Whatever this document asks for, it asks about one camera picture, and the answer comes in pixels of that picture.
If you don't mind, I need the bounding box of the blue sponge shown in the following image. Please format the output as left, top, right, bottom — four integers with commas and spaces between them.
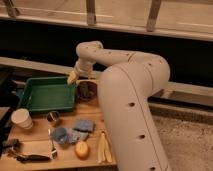
74, 119, 95, 132

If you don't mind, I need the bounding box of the green plastic tray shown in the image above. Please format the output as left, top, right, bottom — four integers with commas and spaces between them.
18, 76, 76, 113

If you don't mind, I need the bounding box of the white paper cup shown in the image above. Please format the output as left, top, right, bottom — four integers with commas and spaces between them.
11, 108, 33, 129

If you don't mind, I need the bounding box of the blue cloth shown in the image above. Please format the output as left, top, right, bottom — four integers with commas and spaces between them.
67, 128, 89, 144

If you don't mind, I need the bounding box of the purple bowl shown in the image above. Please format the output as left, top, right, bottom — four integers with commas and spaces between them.
77, 81, 97, 101

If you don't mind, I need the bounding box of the small metal cup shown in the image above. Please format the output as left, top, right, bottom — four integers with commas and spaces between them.
47, 111, 60, 125

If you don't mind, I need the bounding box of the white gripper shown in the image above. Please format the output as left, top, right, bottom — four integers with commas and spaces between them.
67, 59, 92, 85

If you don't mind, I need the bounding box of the blue plastic cup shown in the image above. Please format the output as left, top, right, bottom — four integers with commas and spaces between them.
52, 127, 68, 144

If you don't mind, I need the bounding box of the yellow banana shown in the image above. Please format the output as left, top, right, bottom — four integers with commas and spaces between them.
97, 131, 112, 163

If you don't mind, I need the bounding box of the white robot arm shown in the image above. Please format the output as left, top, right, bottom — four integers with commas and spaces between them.
68, 41, 172, 171

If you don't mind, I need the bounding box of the black handled tool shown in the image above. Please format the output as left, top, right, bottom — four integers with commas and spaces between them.
16, 155, 51, 163

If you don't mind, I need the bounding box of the dark eraser block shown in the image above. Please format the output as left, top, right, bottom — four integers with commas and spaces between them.
80, 82, 91, 98

